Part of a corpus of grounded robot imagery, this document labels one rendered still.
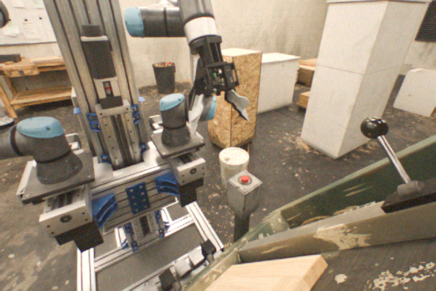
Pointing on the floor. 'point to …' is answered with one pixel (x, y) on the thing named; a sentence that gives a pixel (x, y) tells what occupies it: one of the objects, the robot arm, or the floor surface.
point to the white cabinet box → (418, 93)
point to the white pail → (232, 163)
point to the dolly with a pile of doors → (303, 100)
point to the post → (240, 227)
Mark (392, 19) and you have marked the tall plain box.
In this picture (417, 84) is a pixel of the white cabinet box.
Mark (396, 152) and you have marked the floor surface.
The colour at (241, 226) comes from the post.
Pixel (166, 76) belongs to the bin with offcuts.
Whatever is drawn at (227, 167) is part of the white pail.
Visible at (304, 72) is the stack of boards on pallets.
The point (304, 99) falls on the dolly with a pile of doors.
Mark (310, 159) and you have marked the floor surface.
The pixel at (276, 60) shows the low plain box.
